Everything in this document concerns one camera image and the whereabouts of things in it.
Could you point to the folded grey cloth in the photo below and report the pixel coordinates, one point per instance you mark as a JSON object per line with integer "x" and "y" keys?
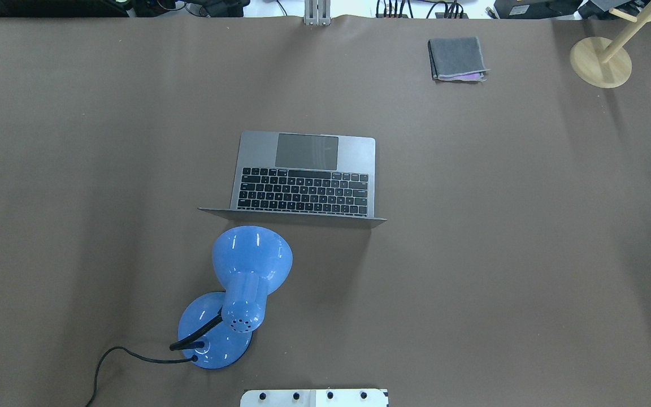
{"x": 456, "y": 59}

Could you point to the aluminium frame post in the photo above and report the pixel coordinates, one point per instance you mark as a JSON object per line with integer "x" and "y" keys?
{"x": 317, "y": 12}

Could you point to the grey laptop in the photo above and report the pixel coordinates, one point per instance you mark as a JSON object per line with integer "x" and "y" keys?
{"x": 314, "y": 179}

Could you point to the blue desk lamp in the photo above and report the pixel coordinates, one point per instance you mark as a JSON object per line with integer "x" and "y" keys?
{"x": 250, "y": 263}

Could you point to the wooden cup stand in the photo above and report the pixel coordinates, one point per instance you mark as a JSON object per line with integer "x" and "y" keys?
{"x": 602, "y": 62}

